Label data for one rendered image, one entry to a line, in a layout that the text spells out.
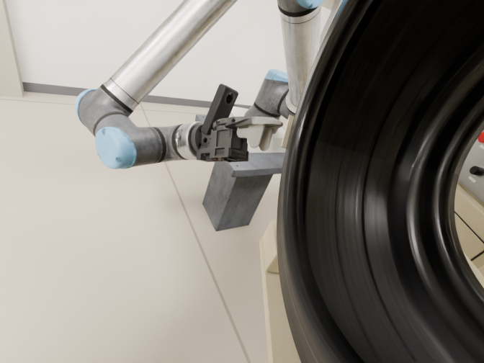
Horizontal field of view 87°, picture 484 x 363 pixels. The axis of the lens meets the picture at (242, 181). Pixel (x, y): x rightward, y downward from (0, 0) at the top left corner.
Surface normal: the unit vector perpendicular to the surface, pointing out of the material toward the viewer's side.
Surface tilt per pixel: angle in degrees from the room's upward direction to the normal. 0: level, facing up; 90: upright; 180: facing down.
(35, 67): 90
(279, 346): 0
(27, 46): 90
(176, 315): 0
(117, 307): 0
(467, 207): 90
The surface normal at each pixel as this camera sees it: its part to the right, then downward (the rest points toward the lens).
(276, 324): 0.30, -0.75
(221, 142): -0.60, -0.07
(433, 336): -0.15, -0.85
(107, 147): -0.53, 0.24
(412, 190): -0.37, -0.19
